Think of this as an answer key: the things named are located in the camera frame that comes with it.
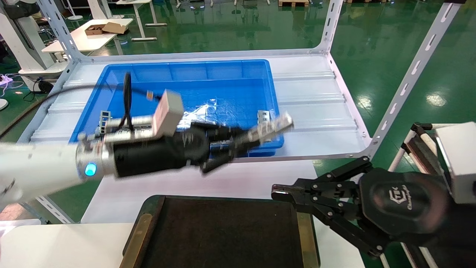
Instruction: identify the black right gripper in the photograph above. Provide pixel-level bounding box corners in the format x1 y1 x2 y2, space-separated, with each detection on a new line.
271 156 476 268

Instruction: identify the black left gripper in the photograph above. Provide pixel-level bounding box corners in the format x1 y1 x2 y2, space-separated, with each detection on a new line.
112 122 277 178

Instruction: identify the grey slotted metal part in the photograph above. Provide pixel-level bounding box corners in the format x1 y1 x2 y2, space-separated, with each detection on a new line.
250 113 295 144

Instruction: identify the black tray container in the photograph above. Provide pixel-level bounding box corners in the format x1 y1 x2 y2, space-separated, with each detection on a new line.
120 195 321 268

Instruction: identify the clear plastic film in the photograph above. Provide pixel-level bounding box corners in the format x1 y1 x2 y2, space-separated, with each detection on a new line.
178 98 278 129

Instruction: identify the large blue plastic bin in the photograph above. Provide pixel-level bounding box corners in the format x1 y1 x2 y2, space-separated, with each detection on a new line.
69 59 285 158

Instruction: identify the white slotted-angle shelf rack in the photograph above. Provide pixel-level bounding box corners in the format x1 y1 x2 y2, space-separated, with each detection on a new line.
17 0 463 224

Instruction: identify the grey perforated metal plate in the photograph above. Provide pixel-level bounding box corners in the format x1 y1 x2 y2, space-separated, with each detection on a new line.
97 110 112 137

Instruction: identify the white T-leg desk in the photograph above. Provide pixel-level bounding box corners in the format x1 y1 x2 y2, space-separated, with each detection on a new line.
115 0 168 41

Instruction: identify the brown cardboard box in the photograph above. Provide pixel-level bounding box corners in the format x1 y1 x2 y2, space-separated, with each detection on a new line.
85 22 129 36

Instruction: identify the white rectangular desk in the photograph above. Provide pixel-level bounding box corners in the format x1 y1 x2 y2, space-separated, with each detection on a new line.
42 18 134 57

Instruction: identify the black floor device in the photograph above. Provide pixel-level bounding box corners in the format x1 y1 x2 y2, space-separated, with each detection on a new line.
36 79 55 95

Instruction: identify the white rounded side table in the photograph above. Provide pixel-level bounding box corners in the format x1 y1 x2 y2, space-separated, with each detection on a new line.
0 220 134 268

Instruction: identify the white power strip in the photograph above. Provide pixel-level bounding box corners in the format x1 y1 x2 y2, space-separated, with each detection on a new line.
0 74 24 89

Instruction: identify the small slotted metal bracket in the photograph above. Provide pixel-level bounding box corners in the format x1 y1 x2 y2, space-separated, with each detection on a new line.
257 110 278 125

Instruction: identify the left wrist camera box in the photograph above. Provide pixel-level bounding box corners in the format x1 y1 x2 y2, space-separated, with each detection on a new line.
152 89 185 138

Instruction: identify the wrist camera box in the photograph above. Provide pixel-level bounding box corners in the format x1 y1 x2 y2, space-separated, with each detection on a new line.
435 122 476 204
152 89 185 138

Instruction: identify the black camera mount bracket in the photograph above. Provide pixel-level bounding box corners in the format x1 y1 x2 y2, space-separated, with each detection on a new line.
402 122 453 176

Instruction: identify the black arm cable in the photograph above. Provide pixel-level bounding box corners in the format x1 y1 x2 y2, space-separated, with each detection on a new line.
0 72 166 139

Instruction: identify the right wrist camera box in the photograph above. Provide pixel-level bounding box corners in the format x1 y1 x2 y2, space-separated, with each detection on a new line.
435 122 476 204

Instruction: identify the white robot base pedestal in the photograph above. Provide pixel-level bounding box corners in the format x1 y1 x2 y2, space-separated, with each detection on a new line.
0 4 68 83

